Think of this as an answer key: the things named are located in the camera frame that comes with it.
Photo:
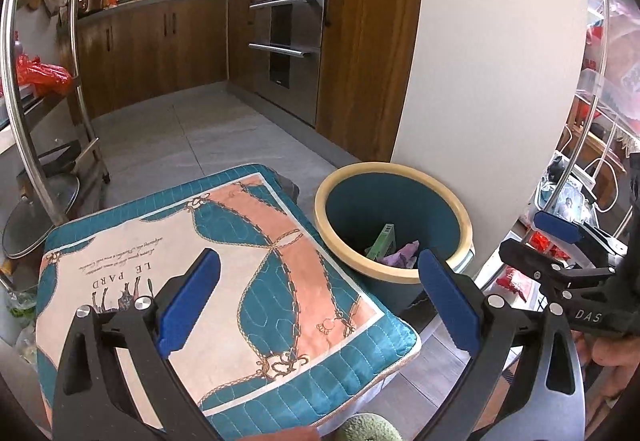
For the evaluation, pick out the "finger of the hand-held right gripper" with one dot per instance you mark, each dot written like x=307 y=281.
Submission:
x=525 y=256
x=555 y=226

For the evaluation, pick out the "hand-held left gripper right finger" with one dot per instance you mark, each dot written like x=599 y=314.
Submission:
x=447 y=301

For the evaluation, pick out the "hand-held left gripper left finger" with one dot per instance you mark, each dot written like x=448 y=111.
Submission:
x=190 y=301

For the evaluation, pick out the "purple wrapper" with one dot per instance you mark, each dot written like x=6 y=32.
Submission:
x=402 y=253

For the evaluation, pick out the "green and white box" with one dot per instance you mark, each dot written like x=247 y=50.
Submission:
x=385 y=238

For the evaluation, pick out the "teal bin with yellow rim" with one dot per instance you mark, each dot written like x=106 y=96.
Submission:
x=400 y=201

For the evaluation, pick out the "person's right hand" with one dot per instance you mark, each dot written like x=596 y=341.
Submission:
x=615 y=353

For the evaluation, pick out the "teal printed quilted blanket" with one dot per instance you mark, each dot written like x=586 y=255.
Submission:
x=280 y=281

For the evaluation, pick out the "green netted melon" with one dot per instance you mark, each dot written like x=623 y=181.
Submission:
x=367 y=428

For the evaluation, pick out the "bag of green vegetables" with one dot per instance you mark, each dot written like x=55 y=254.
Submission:
x=20 y=311

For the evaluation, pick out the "stainless steel shelf rack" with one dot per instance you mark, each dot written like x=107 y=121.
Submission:
x=40 y=181

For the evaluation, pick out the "stainless steel oven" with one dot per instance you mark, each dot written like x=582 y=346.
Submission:
x=290 y=71

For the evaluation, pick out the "wooden oven cabinet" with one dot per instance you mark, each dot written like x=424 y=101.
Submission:
x=365 y=61

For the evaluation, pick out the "wooden base cabinet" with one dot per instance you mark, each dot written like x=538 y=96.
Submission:
x=150 y=51

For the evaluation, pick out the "red plastic bag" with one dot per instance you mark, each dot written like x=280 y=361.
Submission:
x=42 y=76

